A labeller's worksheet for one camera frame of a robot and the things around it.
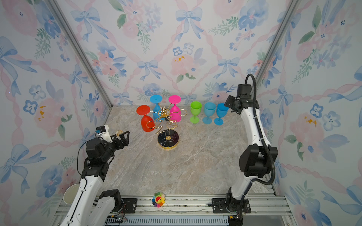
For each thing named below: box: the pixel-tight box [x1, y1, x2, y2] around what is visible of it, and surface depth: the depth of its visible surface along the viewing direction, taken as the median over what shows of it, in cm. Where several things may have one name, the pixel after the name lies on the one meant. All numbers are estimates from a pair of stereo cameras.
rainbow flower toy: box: [151, 191, 166, 208], surface depth 77 cm
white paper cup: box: [63, 183, 81, 205], surface depth 72 cm
